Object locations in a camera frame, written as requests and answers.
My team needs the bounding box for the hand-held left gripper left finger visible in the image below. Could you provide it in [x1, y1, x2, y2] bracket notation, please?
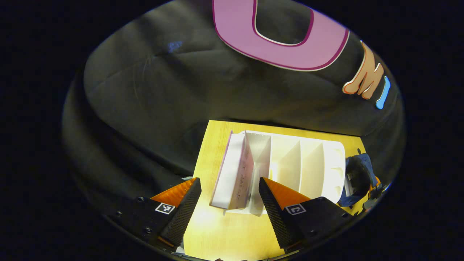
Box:
[108, 177, 203, 252]

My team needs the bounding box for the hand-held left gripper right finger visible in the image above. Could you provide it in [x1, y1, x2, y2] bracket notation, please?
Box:
[258, 177, 354, 254]

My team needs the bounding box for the blue schoolbag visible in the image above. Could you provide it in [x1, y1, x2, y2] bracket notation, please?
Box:
[339, 152, 381, 208]

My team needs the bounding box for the white bookshelf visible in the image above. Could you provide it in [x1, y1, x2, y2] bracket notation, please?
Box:
[225, 130, 347, 217]

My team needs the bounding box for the pink book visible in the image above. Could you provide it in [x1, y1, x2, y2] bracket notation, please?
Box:
[210, 130, 255, 211]

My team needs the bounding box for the black backdrop cloth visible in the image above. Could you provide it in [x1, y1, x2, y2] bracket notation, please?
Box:
[62, 0, 405, 218]

